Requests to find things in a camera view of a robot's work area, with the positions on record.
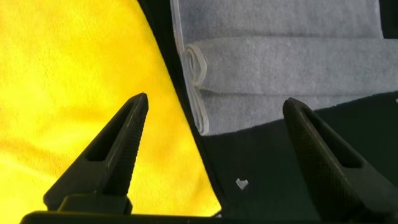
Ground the yellow towel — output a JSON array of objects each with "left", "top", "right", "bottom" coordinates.
[{"left": 0, "top": 0, "right": 222, "bottom": 224}]

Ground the grey towel with orange marks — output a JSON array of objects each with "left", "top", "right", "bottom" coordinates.
[{"left": 170, "top": 0, "right": 398, "bottom": 136}]

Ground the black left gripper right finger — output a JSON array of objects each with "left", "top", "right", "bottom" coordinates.
[{"left": 282, "top": 96, "right": 398, "bottom": 224}]

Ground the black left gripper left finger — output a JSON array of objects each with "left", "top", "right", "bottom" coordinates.
[{"left": 42, "top": 91, "right": 150, "bottom": 215}]

